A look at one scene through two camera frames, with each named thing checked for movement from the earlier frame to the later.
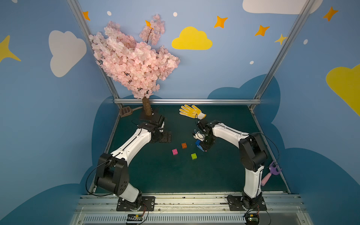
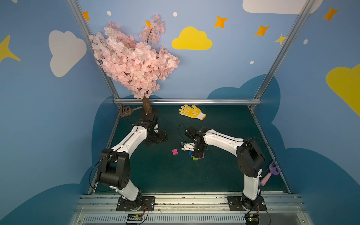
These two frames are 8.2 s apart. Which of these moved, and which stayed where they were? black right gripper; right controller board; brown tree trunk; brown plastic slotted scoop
Moved: black right gripper
Stayed: brown tree trunk; right controller board; brown plastic slotted scoop
